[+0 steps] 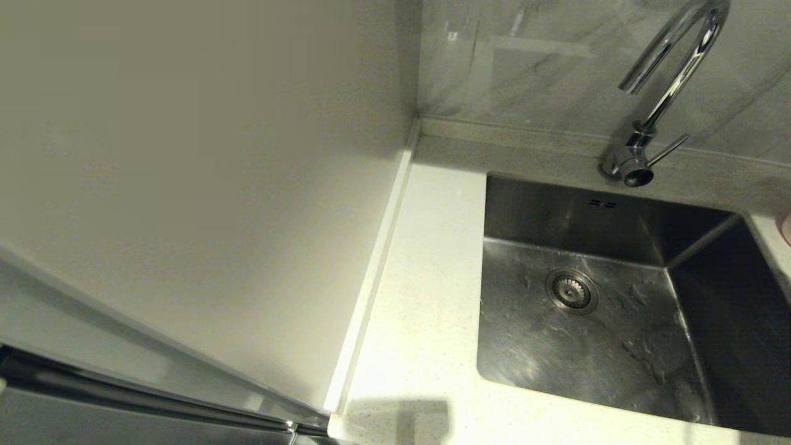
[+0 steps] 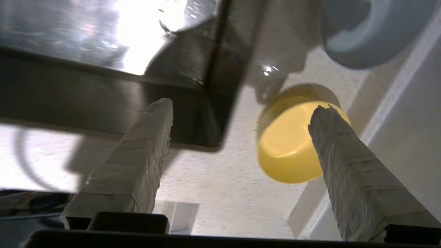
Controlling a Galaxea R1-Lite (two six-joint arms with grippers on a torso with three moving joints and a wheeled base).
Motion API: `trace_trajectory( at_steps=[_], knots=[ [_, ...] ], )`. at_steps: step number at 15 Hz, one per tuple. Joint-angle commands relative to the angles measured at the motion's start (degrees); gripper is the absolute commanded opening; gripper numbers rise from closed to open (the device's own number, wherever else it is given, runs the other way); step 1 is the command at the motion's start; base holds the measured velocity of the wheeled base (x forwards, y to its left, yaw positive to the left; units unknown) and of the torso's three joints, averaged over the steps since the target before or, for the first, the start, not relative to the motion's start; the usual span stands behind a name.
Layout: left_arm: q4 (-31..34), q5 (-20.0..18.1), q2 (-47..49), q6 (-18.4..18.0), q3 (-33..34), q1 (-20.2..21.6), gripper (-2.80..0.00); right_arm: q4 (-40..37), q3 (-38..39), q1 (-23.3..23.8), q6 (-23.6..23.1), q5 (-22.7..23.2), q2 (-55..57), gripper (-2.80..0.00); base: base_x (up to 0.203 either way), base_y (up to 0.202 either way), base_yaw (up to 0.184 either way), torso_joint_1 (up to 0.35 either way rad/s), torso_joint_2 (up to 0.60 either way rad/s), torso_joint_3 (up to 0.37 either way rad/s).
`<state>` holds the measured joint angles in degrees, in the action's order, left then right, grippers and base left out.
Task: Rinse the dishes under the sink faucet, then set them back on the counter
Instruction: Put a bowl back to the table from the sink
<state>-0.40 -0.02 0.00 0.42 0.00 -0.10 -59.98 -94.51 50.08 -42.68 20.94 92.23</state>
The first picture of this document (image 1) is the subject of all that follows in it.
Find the dark metal door trim bar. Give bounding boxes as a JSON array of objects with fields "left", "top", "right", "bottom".
[{"left": 0, "top": 349, "right": 331, "bottom": 438}]

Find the stainless steel sink basin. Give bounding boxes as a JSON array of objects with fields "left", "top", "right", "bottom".
[{"left": 476, "top": 173, "right": 791, "bottom": 438}]

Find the glossy grey door panel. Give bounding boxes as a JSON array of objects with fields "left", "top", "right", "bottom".
[{"left": 0, "top": 392, "right": 291, "bottom": 445}]

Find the grey appliance door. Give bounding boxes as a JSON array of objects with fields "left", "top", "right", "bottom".
[{"left": 0, "top": 250, "right": 331, "bottom": 430}]

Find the white tall cabinet side panel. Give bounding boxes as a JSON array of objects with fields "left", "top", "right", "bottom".
[{"left": 0, "top": 0, "right": 422, "bottom": 413}]

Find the chrome gooseneck faucet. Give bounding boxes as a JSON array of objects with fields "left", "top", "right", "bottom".
[{"left": 599, "top": 0, "right": 733, "bottom": 188}]

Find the round metal drain strainer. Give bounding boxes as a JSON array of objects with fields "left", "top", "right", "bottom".
[{"left": 546, "top": 268, "right": 600, "bottom": 316}]

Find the chrome faucet lever handle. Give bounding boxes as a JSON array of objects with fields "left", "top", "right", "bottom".
[{"left": 649, "top": 133, "right": 690, "bottom": 167}]

